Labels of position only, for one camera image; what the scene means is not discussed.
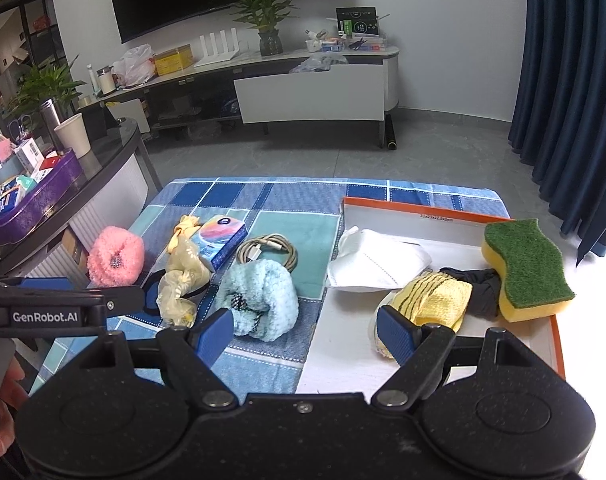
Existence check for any dark blue curtain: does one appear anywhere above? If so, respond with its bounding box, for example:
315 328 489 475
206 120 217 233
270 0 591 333
508 0 606 260

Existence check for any yellow green sponge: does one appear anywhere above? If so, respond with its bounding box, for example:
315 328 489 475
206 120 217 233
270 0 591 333
481 219 575 323

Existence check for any dark navy cloth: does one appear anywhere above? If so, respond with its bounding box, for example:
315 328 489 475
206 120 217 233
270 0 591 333
441 268 501 321

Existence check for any person left hand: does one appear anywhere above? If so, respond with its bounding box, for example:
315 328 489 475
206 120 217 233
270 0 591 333
0 356 29 457

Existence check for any yellow box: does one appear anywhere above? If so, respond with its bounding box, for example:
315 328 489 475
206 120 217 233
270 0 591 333
153 44 193 76

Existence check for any white tv cabinet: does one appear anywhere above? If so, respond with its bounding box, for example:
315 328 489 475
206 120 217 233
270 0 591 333
80 47 399 150

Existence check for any white orange cardboard box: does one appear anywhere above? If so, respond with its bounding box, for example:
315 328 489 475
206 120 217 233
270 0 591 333
297 197 564 396

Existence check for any potted green plant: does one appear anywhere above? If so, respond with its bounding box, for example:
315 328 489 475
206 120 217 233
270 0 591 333
233 0 297 56

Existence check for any purple tray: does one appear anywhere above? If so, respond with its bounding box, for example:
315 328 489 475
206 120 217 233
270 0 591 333
0 150 83 246

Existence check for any blue checkered tablecloth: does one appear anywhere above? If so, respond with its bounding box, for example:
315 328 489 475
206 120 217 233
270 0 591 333
30 174 514 396

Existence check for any white plastic bag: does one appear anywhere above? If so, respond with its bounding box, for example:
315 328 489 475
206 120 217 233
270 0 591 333
112 44 155 87

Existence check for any black green box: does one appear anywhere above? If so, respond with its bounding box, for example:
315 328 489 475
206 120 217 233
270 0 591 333
335 6 379 37

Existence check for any white router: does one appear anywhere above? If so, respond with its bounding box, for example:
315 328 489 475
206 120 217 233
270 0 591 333
195 27 240 66

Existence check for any black hair tie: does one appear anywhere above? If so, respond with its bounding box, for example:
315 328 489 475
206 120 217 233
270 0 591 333
141 268 210 319

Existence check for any black round side table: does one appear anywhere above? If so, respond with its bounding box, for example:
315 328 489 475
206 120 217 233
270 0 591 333
0 118 162 276

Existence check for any colourful tissue pack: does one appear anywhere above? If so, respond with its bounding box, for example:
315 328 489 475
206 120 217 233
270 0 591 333
190 214 248 272

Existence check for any white paper cup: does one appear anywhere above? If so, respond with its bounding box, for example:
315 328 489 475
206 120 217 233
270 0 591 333
54 113 90 158

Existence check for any yellow striped towel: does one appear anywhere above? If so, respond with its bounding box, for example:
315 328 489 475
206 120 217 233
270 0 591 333
368 272 472 360

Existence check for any light blue fluffy hat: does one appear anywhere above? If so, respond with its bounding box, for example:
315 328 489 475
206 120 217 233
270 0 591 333
213 259 299 342

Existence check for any beige cable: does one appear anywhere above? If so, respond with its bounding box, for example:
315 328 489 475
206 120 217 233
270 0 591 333
235 232 300 273

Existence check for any pink fluffy hat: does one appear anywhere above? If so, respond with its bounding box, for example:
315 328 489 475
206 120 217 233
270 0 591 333
87 226 145 287

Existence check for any orange yellow scrunchie cloth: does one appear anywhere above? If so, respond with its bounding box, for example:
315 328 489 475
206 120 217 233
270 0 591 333
166 214 201 254

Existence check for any white face mask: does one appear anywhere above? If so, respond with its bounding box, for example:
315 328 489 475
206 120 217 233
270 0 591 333
326 226 432 292

